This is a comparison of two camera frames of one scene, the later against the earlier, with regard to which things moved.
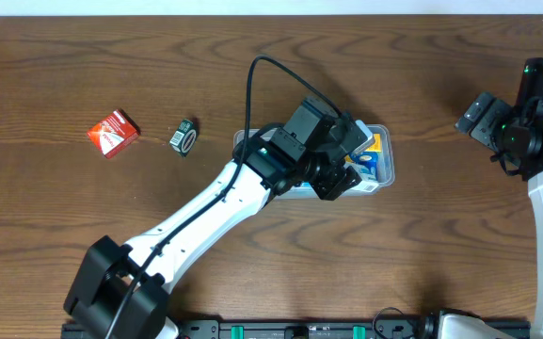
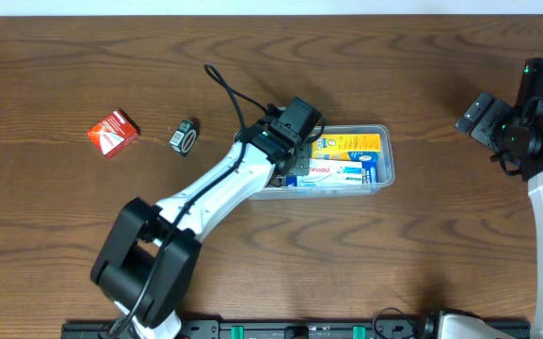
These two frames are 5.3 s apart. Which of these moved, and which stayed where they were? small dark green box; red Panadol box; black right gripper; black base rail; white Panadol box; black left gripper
Moved: white Panadol box; black left gripper
Stayed: black base rail; small dark green box; red Panadol box; black right gripper
